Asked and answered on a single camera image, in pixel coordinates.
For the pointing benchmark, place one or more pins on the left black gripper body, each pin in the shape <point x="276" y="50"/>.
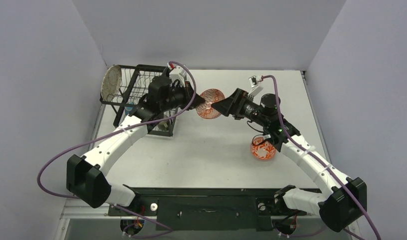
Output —
<point x="178" y="98"/>

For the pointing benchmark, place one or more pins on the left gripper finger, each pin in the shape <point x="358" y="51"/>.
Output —
<point x="197" y="101"/>
<point x="188" y="88"/>

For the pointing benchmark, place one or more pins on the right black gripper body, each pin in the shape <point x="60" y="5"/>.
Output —
<point x="237" y="103"/>

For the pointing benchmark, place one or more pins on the red patterned upturned bowl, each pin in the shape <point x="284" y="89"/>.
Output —
<point x="205" y="110"/>

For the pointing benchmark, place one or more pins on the olive green ceramic mug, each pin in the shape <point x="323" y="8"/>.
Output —
<point x="164" y="125"/>

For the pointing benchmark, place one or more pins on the black wire dish rack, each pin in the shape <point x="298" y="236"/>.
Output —
<point x="147" y="88"/>

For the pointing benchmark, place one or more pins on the speckled oval plate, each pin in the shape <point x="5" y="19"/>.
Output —
<point x="111" y="83"/>

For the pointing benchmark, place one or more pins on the white and blue cup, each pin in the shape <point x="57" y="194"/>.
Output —
<point x="128" y="109"/>

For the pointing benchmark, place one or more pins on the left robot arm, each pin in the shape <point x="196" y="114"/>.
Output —
<point x="86" y="174"/>

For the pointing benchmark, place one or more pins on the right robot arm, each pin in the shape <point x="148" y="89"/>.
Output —
<point x="341" y="200"/>

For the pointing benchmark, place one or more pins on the orange floral bowl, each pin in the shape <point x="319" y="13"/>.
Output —
<point x="261" y="149"/>

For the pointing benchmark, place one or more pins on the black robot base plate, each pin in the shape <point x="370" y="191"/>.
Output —
<point x="211" y="209"/>

